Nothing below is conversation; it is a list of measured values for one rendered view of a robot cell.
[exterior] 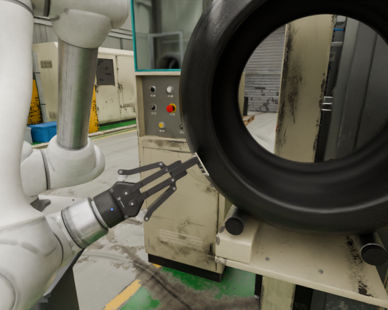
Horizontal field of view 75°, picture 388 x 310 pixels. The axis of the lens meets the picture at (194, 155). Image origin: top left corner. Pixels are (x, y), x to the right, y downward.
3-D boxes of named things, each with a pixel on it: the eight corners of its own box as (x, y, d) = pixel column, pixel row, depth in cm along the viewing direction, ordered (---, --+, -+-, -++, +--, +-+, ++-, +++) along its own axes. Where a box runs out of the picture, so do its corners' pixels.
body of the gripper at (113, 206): (92, 194, 56) (130, 173, 58) (111, 227, 56) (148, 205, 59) (88, 197, 49) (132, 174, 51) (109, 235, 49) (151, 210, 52)
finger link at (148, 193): (127, 202, 52) (130, 207, 52) (174, 176, 55) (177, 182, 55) (127, 199, 56) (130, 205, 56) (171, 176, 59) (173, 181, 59)
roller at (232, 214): (248, 181, 92) (249, 169, 90) (261, 182, 90) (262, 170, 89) (223, 233, 60) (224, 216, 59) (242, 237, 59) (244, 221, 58)
